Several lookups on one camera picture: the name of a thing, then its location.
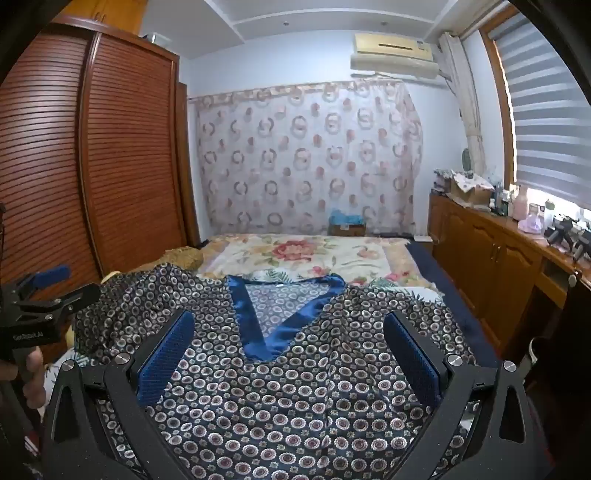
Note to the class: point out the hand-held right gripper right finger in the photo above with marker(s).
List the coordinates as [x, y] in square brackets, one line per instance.
[415, 360]

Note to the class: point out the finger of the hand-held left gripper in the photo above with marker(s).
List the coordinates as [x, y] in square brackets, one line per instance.
[69, 297]
[53, 273]

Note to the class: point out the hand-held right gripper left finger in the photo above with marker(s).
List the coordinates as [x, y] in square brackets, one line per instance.
[161, 360]

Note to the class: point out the navy patterned shirt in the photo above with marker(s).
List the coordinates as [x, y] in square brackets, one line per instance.
[277, 392]

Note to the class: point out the person's left hand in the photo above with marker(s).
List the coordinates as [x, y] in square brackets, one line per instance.
[32, 374]

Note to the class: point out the navy blue blanket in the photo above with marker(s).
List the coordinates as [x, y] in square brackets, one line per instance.
[443, 281]

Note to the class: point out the golden pillow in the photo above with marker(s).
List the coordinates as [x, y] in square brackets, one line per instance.
[182, 256]

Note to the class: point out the white round bin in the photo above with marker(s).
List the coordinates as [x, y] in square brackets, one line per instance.
[535, 353]

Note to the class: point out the wooden cabinet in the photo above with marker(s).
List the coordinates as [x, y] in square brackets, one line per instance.
[489, 258]

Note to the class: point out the wooden louvered wardrobe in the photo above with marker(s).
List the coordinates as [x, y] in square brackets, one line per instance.
[129, 152]

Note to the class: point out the floral blanket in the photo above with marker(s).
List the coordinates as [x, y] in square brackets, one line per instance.
[314, 251]

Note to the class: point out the cardboard box with blue cloth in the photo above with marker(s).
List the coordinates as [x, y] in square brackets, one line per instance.
[346, 228]

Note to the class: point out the cardboard box with floral cloth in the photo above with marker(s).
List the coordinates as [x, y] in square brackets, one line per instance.
[471, 194]

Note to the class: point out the purple plastic item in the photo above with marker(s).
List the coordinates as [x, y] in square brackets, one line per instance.
[533, 224]

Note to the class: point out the cluster of small bottles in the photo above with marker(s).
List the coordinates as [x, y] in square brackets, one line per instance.
[502, 199]

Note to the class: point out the pink bottle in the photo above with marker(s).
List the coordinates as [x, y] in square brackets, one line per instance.
[519, 205]

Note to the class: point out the black tool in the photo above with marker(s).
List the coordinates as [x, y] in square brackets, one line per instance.
[565, 230]

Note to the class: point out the dark green round object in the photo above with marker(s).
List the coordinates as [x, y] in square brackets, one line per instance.
[466, 160]

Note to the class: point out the circle patterned curtain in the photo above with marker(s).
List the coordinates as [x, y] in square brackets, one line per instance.
[300, 161]

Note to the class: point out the cream tied curtain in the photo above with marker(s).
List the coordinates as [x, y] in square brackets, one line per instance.
[471, 115]

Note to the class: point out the striped window blind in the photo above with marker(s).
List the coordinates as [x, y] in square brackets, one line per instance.
[545, 115]

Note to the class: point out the cream air conditioner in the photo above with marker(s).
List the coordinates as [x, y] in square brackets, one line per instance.
[392, 60]

